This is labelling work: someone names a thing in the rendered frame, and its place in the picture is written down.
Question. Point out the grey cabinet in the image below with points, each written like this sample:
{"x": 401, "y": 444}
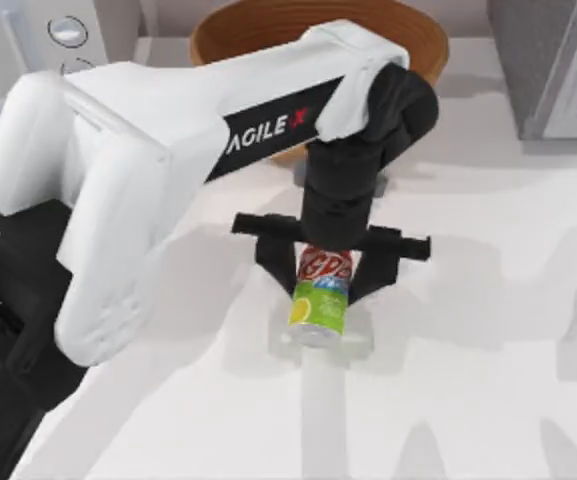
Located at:
{"x": 528, "y": 65}

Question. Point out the round microwave knob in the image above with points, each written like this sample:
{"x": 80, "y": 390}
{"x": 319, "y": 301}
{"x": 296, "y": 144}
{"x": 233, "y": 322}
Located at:
{"x": 67, "y": 31}
{"x": 75, "y": 65}

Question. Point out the brown round basket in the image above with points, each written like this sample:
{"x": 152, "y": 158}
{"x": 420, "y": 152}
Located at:
{"x": 248, "y": 35}

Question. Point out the green and red can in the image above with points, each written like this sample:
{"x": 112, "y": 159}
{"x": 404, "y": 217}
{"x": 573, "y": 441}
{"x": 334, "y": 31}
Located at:
{"x": 319, "y": 305}

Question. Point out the pale microwave oven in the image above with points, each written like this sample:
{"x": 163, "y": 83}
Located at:
{"x": 33, "y": 45}

